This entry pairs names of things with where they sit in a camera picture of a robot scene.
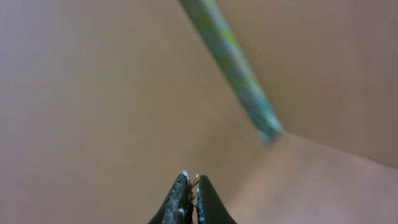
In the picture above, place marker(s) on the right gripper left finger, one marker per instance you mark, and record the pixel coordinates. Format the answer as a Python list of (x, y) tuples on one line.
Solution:
[(177, 206)]

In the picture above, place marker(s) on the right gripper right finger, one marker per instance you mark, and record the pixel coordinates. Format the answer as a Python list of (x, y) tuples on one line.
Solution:
[(210, 208)]

